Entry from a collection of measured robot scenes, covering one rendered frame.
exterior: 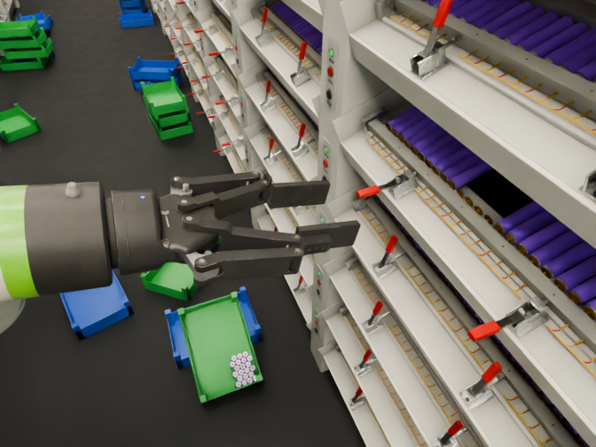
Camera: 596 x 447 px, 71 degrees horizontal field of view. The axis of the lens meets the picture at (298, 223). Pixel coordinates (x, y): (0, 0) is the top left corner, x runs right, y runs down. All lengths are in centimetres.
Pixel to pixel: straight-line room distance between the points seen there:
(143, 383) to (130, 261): 121
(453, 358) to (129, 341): 121
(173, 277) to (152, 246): 143
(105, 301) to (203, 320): 46
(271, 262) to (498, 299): 31
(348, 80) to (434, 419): 65
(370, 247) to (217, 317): 79
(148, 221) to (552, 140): 38
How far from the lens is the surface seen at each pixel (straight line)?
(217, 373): 149
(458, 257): 61
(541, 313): 56
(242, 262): 37
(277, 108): 131
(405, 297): 79
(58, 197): 37
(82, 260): 36
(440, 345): 75
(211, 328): 150
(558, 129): 49
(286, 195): 46
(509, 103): 52
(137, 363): 162
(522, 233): 61
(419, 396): 92
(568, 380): 55
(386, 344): 96
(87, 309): 182
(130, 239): 37
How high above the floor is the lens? 133
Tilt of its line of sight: 43 degrees down
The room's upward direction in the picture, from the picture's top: straight up
